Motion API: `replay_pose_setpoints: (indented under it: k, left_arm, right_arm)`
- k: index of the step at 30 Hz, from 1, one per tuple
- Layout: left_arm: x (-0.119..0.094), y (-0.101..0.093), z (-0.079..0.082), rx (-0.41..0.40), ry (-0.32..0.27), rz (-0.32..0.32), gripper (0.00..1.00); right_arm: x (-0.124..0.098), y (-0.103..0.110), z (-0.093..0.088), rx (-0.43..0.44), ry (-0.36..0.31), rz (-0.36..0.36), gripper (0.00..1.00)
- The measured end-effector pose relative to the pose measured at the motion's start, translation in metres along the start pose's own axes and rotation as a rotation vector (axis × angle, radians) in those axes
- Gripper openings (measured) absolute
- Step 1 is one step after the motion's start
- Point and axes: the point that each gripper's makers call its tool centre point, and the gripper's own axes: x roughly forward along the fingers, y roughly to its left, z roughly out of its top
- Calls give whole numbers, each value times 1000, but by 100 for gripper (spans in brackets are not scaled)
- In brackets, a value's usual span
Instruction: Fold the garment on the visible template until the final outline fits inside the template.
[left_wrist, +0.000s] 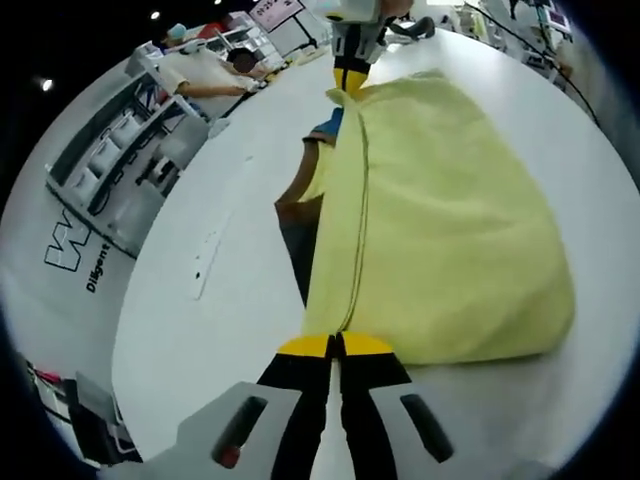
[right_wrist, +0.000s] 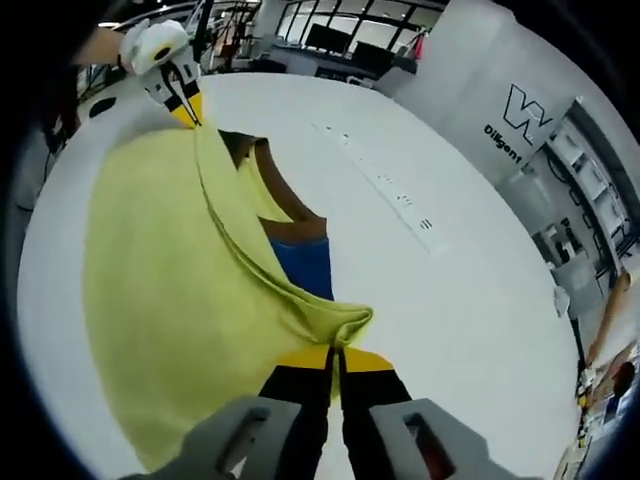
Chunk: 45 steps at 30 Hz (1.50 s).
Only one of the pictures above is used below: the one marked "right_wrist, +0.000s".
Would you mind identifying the metal storage shelf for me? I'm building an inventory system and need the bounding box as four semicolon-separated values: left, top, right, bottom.
524;97;637;282

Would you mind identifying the small white packet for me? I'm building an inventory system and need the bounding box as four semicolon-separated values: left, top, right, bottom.
551;287;572;317

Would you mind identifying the black oval pad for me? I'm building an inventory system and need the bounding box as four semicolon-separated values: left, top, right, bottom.
88;97;118;119

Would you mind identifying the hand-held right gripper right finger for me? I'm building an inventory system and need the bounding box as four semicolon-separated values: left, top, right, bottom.
339;347;496;480

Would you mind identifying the yellow blue grey garment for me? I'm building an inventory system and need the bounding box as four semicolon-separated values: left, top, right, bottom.
82;124;376;474

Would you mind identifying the grey office desk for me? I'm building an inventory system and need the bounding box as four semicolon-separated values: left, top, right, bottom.
249;44;397;87

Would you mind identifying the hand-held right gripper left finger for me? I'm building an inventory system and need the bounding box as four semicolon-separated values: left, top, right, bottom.
182;347;334;480

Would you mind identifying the black desktop monitor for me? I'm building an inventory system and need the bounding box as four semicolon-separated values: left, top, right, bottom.
354;42;397;72
305;23;352;52

